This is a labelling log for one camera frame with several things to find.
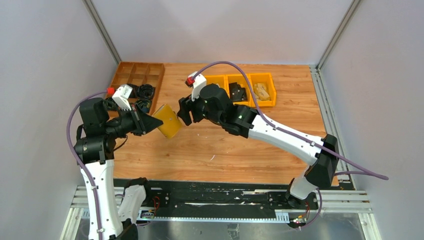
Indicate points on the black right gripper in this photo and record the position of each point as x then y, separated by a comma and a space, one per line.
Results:
187, 105

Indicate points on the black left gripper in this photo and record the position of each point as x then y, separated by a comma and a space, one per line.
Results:
143, 122

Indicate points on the yellow leather card holder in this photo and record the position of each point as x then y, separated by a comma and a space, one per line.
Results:
171, 123

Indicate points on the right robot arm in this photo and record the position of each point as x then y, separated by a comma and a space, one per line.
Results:
213, 103

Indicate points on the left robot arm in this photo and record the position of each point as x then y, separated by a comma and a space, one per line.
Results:
94, 152

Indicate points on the black card holder in bin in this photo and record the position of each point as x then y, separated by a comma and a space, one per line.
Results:
237, 93

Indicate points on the tan card holder in bin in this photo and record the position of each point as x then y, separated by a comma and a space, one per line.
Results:
261, 92

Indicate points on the rolled dark blue tie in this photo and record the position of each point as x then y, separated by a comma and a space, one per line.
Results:
144, 105

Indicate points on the wooden compartment tray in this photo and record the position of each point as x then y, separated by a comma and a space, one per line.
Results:
139, 73

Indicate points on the right yellow bin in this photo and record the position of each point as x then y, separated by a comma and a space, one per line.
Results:
267, 79

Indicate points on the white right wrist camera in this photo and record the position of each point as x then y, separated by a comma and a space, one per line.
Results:
196, 82

